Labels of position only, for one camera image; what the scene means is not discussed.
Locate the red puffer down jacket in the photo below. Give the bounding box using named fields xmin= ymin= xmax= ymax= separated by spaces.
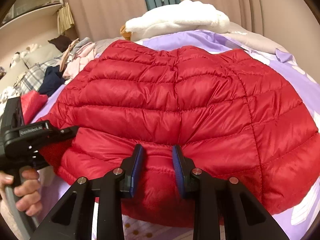
xmin=37 ymin=39 xmax=320 ymax=228

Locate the left hand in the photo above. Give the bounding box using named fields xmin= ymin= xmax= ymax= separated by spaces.
xmin=14 ymin=168 xmax=43 ymax=217

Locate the purple floral duvet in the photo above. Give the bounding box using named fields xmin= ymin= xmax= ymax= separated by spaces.
xmin=32 ymin=29 xmax=320 ymax=240

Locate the red fleece garment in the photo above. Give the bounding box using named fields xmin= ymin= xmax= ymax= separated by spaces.
xmin=21 ymin=90 xmax=48 ymax=125

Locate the navy blue garment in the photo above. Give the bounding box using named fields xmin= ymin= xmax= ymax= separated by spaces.
xmin=38 ymin=66 xmax=65 ymax=97

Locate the plaid grey shirt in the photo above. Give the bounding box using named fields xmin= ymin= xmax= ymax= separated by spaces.
xmin=14 ymin=57 xmax=61 ymax=94

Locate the pink folded garment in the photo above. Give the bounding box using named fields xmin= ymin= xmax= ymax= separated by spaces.
xmin=60 ymin=37 xmax=96 ymax=80

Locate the beige pillow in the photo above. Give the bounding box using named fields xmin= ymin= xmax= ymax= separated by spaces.
xmin=10 ymin=43 xmax=61 ymax=69

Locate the beige curtain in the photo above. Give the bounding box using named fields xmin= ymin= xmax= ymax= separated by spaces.
xmin=64 ymin=0 xmax=263 ymax=41

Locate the white plush goose toy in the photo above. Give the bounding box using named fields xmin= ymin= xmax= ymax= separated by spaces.
xmin=120 ymin=0 xmax=230 ymax=41

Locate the grey beige bed sheet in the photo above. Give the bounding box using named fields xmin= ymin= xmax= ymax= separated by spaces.
xmin=97 ymin=22 xmax=287 ymax=55

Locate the white wall shelf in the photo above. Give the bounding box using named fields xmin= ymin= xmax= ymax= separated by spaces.
xmin=1 ymin=0 xmax=63 ymax=29

